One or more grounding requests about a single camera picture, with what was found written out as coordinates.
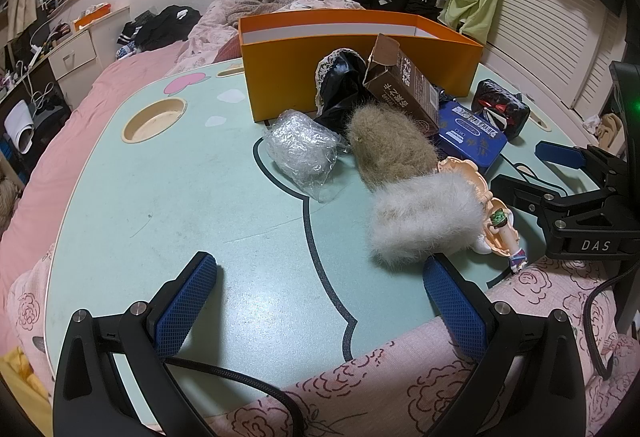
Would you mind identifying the black red quilted pouch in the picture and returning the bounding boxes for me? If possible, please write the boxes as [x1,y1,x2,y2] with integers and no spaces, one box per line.
[472,80,531,140]

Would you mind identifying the crumpled clear plastic wrap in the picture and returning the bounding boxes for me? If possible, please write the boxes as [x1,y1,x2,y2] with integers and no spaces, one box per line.
[263,110,351,203]

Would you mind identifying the black plastic bag lace trim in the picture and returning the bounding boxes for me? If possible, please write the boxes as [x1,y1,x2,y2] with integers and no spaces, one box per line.
[314,48,373,135]

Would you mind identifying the brown drink carton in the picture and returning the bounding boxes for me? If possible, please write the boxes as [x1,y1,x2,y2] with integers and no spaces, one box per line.
[362,33,441,134]

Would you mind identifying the white drawer cabinet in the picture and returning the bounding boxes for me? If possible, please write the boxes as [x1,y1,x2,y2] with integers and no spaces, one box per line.
[47,7,131,80]

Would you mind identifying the blue tin box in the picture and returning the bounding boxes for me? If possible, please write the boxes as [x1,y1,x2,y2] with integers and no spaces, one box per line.
[437,101,507,168]

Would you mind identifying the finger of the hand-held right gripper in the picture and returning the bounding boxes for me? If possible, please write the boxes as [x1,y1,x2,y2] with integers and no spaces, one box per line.
[490,174,617,229]
[535,141,627,191]

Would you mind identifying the white fur ball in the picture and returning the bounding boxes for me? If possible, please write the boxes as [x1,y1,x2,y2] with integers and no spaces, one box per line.
[364,171,485,268]

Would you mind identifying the brown fur ball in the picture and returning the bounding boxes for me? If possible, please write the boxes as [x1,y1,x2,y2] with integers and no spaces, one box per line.
[346,100,441,190]

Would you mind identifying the orange cardboard box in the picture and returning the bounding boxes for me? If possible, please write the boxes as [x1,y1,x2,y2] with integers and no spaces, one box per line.
[238,10,485,124]

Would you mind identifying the peach doll figure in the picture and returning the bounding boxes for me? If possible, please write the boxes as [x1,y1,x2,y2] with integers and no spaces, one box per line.
[437,157,528,274]

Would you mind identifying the white louvred closet door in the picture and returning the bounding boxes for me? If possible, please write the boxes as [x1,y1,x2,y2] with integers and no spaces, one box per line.
[482,0,628,133]

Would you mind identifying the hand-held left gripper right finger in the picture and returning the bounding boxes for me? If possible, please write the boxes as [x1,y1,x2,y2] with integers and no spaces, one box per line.
[422,253,587,437]

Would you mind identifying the black braided cable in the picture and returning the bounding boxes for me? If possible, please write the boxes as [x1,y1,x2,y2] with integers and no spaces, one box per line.
[582,262,640,378]
[165,357,306,437]

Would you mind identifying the mint green cartoon desktop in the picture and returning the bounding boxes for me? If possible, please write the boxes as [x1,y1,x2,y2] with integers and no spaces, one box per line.
[47,57,601,385]

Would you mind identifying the black white-striped clothes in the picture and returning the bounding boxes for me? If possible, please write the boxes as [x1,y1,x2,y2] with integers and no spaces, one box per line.
[117,4,203,53]

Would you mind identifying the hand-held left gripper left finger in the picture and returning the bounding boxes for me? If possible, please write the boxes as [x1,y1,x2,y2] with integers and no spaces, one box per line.
[52,251,219,437]

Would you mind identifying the orange tissue box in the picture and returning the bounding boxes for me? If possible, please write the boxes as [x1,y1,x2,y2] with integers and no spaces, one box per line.
[74,3,113,29]

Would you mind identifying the pink floral blanket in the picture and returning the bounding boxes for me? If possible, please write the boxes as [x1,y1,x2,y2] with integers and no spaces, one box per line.
[0,0,640,437]

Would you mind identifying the yellow cloth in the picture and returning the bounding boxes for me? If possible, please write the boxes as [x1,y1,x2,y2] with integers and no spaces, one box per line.
[0,349,51,403]

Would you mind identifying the white curved device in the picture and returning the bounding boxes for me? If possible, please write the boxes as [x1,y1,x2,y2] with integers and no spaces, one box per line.
[5,100,36,153]

